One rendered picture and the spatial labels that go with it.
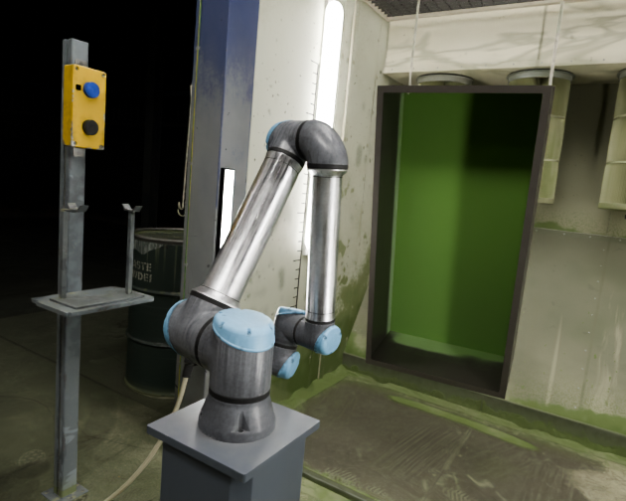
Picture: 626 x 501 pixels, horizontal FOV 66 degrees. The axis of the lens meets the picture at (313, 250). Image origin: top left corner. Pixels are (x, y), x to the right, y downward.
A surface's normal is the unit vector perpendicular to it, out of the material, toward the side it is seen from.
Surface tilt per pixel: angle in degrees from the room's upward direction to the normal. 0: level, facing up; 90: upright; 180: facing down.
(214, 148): 90
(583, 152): 90
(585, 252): 57
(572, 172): 90
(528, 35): 90
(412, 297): 102
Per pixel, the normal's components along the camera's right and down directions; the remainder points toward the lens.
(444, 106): -0.45, 0.28
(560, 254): -0.40, -0.48
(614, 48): -0.53, 0.07
